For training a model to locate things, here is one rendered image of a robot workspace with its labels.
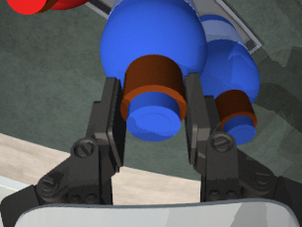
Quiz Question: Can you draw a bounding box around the blue bottle with brown band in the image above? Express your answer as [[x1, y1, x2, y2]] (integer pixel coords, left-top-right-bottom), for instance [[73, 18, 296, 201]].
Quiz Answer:
[[199, 15, 261, 145]]

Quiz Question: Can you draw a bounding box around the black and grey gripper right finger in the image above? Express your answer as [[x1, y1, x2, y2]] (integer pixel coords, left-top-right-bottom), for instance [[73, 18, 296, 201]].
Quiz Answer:
[[185, 72, 302, 227]]

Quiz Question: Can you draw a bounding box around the grey rectangular tray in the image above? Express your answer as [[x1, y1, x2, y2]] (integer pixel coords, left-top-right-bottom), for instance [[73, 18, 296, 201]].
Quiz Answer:
[[85, 0, 262, 54]]

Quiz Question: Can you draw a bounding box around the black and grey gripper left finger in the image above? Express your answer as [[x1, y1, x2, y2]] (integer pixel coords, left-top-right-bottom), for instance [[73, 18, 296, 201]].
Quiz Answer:
[[0, 77, 126, 227]]

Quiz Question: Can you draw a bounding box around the red bottle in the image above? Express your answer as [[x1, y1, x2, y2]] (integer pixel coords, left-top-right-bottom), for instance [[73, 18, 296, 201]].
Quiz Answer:
[[7, 0, 90, 15]]

